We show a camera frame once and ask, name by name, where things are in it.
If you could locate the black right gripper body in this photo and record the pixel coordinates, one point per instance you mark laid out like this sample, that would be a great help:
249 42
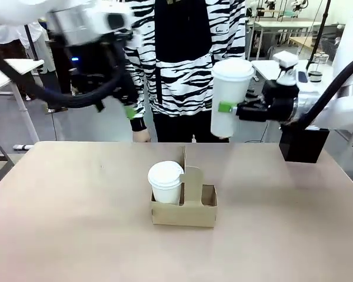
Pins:
281 101

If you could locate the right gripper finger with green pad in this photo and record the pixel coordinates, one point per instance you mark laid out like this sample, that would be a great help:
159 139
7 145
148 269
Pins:
248 113
254 96

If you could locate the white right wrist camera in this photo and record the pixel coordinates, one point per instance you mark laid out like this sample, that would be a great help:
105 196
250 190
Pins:
286 67

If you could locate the white side table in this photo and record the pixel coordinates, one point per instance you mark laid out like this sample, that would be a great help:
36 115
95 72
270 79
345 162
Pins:
14 70

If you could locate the person's right hand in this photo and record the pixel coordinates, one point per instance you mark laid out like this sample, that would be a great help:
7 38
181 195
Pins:
141 136

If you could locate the black tripod pole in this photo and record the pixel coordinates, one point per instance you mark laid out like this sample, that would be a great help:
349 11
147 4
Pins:
322 26

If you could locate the brown cardboard drink carrier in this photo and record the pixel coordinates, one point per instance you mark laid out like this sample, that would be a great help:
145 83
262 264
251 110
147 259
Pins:
182 216

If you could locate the white marker pen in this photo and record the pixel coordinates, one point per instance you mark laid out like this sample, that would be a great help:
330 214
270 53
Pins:
22 147

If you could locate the white background table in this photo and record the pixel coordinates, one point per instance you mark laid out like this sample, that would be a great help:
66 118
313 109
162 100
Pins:
285 23

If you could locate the person's zebra striped hoodie torso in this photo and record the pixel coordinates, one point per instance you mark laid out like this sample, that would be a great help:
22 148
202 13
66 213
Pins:
182 58

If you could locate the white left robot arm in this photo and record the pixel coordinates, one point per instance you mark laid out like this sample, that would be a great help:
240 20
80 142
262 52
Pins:
76 23

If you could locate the black box under right arm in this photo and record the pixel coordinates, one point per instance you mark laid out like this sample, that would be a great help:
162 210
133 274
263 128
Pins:
303 145

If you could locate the glass french press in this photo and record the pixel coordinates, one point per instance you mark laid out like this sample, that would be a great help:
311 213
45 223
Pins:
314 72

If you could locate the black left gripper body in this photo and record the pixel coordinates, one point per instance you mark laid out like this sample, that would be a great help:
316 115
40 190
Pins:
125 79

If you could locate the white paper cup with lid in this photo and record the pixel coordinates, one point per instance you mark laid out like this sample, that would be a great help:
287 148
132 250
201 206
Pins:
228 88
164 176

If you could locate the person's left forearm striped sleeve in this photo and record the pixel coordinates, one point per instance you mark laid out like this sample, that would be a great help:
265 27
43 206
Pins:
228 35

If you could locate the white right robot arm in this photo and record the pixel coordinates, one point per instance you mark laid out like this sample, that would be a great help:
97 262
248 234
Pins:
335 97

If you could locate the black machine with blue light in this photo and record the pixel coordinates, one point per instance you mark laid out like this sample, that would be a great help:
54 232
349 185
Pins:
73 79

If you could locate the person's right forearm striped sleeve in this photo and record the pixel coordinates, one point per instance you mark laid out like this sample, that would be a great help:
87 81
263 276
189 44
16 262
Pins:
136 88

